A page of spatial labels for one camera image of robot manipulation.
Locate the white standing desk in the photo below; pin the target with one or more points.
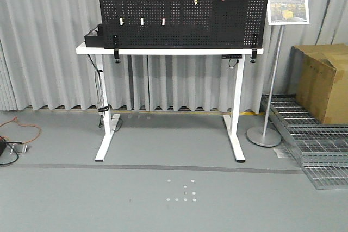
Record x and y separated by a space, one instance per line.
231 120

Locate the black perforated pegboard panel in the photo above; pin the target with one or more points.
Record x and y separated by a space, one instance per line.
209 24

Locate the black box on desk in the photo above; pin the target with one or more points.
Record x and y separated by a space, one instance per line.
95 37

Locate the brown cardboard box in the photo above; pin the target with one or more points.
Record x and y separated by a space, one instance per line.
322 88

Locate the sign stand with photo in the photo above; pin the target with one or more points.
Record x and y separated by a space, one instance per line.
280 13

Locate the metal floor grating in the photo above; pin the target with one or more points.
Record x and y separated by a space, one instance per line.
319 149

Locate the left black clamp bracket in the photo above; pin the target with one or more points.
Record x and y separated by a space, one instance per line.
115 44

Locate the black clamp bracket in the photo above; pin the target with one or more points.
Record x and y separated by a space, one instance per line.
254 47
115 44

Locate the right black clamp bracket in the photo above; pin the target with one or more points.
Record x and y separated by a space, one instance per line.
254 47

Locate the small metal bracket on floor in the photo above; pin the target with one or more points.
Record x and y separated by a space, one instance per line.
19 148

